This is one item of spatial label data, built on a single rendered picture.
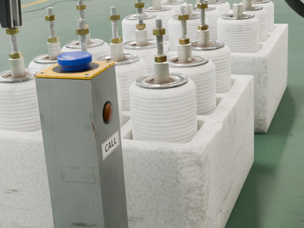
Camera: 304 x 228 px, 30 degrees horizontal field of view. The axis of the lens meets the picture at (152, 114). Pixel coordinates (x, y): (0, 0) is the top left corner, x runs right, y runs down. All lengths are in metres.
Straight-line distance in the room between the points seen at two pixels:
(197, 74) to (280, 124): 0.52
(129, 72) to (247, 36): 0.44
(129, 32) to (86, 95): 0.75
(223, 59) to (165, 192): 0.31
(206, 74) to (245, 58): 0.38
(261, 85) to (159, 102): 0.53
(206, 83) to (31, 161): 0.29
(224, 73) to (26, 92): 0.35
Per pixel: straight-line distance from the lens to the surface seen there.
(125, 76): 0.92
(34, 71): 0.92
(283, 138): 1.28
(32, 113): 0.88
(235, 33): 1.28
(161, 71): 0.79
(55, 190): 0.69
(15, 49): 0.90
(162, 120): 0.78
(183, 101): 0.78
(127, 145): 0.78
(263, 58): 1.25
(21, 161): 0.87
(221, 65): 1.00
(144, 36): 1.05
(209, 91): 0.90
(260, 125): 1.30
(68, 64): 0.64
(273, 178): 1.09
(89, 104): 0.62
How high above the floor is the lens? 0.47
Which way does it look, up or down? 19 degrees down
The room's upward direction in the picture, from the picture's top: 4 degrees counter-clockwise
